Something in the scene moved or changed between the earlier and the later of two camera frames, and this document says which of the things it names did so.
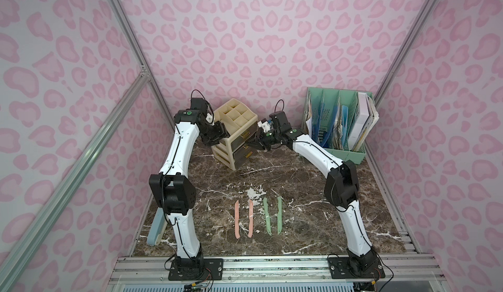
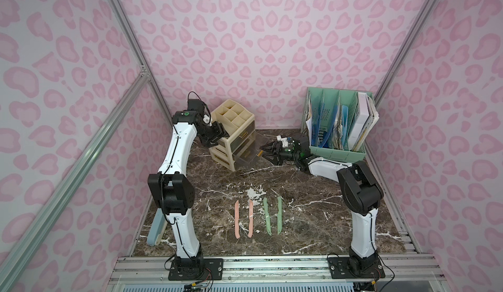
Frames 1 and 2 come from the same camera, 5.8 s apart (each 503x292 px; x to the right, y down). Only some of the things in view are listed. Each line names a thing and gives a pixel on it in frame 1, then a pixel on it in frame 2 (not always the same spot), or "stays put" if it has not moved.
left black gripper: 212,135 stays put
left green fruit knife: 267,217 stays put
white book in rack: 364,123 stays put
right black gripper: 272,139 → 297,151
